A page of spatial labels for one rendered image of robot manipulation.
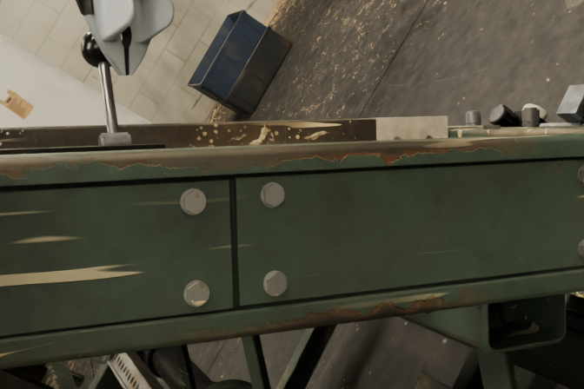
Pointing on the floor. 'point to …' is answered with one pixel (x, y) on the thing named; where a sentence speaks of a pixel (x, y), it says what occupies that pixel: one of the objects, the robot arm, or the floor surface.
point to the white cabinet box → (48, 94)
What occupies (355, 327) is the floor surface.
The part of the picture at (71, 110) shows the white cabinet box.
